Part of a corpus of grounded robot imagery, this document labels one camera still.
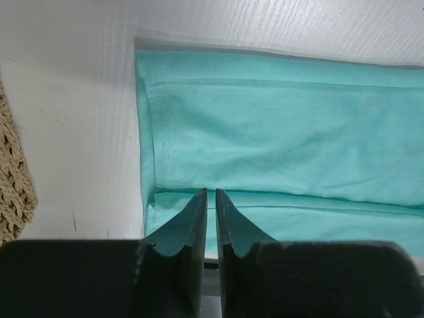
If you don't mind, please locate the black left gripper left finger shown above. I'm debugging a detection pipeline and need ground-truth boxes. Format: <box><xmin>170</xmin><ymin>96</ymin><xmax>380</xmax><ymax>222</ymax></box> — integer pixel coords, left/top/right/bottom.
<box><xmin>1</xmin><ymin>189</ymin><xmax>207</xmax><ymax>317</ymax></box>

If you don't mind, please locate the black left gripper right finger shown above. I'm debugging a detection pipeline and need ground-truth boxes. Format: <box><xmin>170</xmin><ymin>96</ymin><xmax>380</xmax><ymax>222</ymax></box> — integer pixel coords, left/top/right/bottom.
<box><xmin>215</xmin><ymin>188</ymin><xmax>424</xmax><ymax>318</ymax></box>

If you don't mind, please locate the teal t shirt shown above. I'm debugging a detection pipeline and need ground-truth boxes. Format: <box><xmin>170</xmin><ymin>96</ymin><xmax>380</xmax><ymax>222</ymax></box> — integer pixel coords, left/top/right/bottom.
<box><xmin>135</xmin><ymin>50</ymin><xmax>423</xmax><ymax>256</ymax></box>

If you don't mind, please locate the wicker laundry basket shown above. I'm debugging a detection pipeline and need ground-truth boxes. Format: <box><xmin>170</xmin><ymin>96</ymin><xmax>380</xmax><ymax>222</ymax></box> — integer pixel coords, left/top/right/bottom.
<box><xmin>1</xmin><ymin>91</ymin><xmax>38</xmax><ymax>245</ymax></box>

